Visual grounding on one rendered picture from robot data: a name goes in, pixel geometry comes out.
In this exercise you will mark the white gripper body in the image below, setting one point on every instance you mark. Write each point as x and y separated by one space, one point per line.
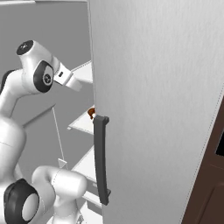
74 84

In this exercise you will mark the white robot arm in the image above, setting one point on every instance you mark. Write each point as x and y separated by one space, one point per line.
17 140

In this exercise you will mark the white freezer rack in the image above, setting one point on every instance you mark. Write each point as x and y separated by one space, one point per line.
86 166
84 73
92 199
83 124

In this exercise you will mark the brown chicken drumstick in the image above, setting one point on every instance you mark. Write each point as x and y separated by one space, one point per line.
91 112

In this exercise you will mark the grey freezer body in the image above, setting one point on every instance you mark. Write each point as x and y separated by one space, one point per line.
43 23

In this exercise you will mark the grey freezer door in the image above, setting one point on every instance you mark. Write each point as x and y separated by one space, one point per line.
157 102

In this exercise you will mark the dark brown cabinet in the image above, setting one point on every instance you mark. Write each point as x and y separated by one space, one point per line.
208 189

